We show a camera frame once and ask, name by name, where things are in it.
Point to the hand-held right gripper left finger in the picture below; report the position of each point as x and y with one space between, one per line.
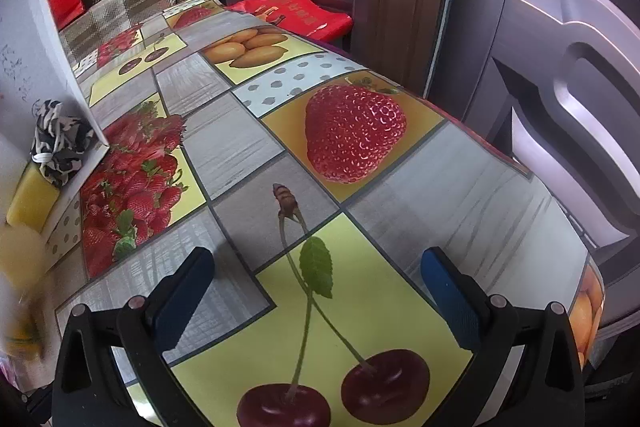
182 302

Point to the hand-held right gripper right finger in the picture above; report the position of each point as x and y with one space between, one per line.
452 302

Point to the pale yellow soft object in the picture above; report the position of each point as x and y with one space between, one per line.
20 257

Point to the white cardboard box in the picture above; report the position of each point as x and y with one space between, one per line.
30 57

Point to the yellow sponge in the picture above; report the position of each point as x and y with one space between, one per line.
32 202

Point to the fruit print tablecloth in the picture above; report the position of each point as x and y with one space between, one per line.
240 127

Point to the black and white patterned cloth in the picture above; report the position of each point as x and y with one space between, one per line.
60 132

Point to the checkered cloth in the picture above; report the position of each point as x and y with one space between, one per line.
125 2

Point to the red printed shopping bag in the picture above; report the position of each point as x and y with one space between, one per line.
300 12

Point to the red gift bag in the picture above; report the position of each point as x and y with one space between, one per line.
62 2

